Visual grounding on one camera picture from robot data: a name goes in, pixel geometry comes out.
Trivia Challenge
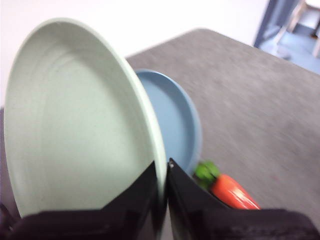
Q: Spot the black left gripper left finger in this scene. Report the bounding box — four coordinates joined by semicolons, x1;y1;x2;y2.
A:
7;159;161;240

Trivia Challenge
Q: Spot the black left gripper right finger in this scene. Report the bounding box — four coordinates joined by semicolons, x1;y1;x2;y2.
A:
167;157;320;240

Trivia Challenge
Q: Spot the orange carrot with green leaves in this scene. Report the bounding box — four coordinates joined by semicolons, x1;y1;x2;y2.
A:
193;161;261;210

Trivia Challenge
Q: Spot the green plate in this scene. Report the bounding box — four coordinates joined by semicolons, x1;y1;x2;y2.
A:
3;17;173;240

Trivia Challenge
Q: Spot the blue plate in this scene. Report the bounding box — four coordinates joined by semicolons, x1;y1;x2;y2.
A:
134;69;203;176

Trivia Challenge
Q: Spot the pale chair frame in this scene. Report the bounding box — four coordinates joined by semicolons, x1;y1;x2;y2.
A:
274;0;320;60

